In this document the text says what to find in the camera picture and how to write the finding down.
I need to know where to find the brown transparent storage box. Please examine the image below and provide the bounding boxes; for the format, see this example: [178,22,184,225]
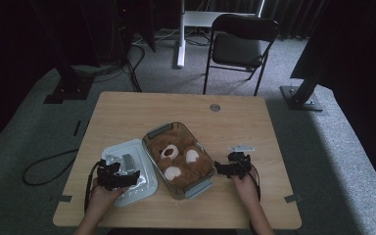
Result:
[141,121,216,201]

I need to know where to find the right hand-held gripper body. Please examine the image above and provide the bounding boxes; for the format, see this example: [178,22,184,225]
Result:
[227,145,256,180]

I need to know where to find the black metal stand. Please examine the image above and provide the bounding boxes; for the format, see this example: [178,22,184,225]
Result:
[28,0,96,105]
[279,0,332,113]

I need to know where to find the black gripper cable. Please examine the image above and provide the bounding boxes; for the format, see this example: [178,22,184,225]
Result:
[249,164,262,202]
[83,161,102,213]

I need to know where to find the person's right hand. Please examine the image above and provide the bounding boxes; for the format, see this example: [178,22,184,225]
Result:
[231,174,259,211]

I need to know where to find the black floor tape strip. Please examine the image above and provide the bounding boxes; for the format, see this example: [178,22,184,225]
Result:
[72,119,82,137]

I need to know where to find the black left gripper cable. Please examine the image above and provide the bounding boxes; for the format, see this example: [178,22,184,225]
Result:
[83,161,102,213]

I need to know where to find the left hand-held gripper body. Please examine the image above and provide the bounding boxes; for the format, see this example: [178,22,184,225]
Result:
[96,155,130,192]

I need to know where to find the bundle of black floor cables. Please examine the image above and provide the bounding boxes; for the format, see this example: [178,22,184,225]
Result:
[72,40,146,93]

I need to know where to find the black floor cable loop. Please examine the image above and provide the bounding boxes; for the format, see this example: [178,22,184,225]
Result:
[23,149,80,187]

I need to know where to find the person's left hand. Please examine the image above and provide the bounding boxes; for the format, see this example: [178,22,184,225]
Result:
[89,184,129,217]

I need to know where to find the white storage box lid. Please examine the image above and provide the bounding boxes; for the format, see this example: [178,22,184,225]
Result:
[101,138,160,208]

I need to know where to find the black folding chair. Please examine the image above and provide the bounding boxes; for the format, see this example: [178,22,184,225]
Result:
[203,13,280,96]

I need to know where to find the brown plush teddy bear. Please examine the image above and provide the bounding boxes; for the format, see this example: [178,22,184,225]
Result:
[148,128,213,190]

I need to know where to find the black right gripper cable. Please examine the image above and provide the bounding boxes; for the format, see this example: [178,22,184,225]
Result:
[249,164,262,202]

